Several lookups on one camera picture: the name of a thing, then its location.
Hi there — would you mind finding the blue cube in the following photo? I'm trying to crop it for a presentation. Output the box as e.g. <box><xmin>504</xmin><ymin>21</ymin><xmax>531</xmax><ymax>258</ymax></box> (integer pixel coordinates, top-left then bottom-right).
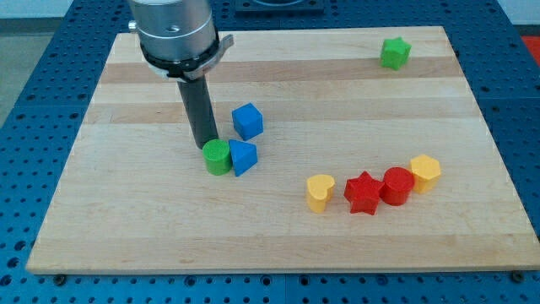
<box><xmin>232</xmin><ymin>103</ymin><xmax>264</xmax><ymax>140</ymax></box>

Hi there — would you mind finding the wooden board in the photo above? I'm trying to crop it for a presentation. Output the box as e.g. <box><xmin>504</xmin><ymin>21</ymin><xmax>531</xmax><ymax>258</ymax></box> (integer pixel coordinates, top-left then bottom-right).
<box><xmin>26</xmin><ymin>26</ymin><xmax>539</xmax><ymax>274</ymax></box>

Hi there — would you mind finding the yellow heart block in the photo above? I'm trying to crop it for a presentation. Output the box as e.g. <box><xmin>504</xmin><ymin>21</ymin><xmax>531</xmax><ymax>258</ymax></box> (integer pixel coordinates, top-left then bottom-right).
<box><xmin>305</xmin><ymin>174</ymin><xmax>335</xmax><ymax>214</ymax></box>

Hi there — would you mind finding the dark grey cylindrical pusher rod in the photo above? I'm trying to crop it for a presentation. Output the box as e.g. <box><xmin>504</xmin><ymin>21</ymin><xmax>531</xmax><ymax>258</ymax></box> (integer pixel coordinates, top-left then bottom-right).
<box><xmin>178</xmin><ymin>76</ymin><xmax>219</xmax><ymax>149</ymax></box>

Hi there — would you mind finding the yellow hexagon block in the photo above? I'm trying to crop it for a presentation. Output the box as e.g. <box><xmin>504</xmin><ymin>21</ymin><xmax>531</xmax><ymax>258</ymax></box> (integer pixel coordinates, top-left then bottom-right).
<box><xmin>409</xmin><ymin>155</ymin><xmax>441</xmax><ymax>193</ymax></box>

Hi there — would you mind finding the red cylinder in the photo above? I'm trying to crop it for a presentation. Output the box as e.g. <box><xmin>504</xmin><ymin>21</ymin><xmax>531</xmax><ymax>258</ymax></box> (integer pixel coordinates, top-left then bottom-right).
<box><xmin>381</xmin><ymin>167</ymin><xmax>414</xmax><ymax>206</ymax></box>

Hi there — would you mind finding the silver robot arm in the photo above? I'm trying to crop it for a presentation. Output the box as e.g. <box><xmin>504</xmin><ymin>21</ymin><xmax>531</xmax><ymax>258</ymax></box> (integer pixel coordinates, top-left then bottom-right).
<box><xmin>128</xmin><ymin>0</ymin><xmax>235</xmax><ymax>149</ymax></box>

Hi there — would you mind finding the red star block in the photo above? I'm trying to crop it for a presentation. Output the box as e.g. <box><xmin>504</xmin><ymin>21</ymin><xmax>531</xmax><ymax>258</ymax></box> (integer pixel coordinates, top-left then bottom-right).
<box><xmin>343</xmin><ymin>171</ymin><xmax>385</xmax><ymax>215</ymax></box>

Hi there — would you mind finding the green star block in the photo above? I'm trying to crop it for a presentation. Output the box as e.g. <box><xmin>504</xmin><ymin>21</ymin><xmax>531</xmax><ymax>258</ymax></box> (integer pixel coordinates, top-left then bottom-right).
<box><xmin>381</xmin><ymin>37</ymin><xmax>412</xmax><ymax>70</ymax></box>

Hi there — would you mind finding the green cylinder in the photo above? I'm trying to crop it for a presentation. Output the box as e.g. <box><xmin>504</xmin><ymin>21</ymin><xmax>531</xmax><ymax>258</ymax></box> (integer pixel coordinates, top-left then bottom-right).
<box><xmin>202</xmin><ymin>139</ymin><xmax>232</xmax><ymax>176</ymax></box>

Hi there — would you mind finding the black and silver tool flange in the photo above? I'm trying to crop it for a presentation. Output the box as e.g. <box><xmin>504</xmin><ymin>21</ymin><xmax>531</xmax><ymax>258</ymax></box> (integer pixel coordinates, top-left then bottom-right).
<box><xmin>140</xmin><ymin>34</ymin><xmax>234</xmax><ymax>83</ymax></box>

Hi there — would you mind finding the blue triangular prism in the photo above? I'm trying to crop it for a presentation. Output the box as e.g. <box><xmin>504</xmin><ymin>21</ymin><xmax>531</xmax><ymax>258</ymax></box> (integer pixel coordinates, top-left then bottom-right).
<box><xmin>229</xmin><ymin>139</ymin><xmax>258</xmax><ymax>176</ymax></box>

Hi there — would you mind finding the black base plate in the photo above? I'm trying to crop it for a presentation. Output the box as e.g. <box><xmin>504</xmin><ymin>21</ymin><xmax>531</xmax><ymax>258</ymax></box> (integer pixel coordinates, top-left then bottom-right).
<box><xmin>233</xmin><ymin>0</ymin><xmax>325</xmax><ymax>14</ymax></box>

